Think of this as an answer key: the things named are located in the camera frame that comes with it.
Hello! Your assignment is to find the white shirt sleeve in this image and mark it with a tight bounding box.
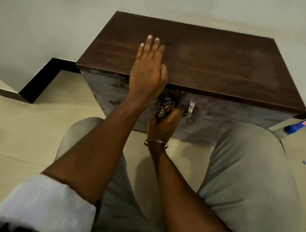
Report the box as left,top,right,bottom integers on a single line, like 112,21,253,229
0,174,96,232

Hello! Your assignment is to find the person's leg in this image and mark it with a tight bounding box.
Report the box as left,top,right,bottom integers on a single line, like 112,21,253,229
197,123,302,232
55,117,165,232

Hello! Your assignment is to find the person's left forearm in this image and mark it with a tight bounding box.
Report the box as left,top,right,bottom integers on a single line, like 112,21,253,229
41,92,153,206

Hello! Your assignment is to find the silver metal bangle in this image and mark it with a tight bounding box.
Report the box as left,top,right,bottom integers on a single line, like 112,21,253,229
144,139,169,149

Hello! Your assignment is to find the person's right hand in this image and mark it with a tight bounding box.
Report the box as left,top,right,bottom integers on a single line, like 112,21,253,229
146,107,182,144

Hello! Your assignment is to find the dark brown wooden cabinet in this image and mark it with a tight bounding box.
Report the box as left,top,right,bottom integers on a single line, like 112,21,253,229
76,11,306,146

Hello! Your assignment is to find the person's left hand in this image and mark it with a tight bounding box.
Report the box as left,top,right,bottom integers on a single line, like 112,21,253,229
129,35,168,102

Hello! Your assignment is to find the person's left leg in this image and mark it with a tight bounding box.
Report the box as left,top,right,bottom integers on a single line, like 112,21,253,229
55,117,165,232

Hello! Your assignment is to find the striped cleaning cloth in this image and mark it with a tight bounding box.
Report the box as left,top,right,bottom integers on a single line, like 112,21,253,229
157,101,176,123

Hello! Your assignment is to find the clear bottle with blue cap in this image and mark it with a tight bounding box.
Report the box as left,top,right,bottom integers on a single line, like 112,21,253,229
269,120,306,139

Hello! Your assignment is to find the person's right forearm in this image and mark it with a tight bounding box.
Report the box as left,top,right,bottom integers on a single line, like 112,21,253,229
147,143,230,232

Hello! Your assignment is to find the person's right leg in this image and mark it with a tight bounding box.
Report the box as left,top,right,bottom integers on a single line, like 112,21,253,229
197,123,302,232

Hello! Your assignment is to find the black skirting board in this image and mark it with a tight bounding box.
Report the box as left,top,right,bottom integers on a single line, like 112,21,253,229
19,57,82,104

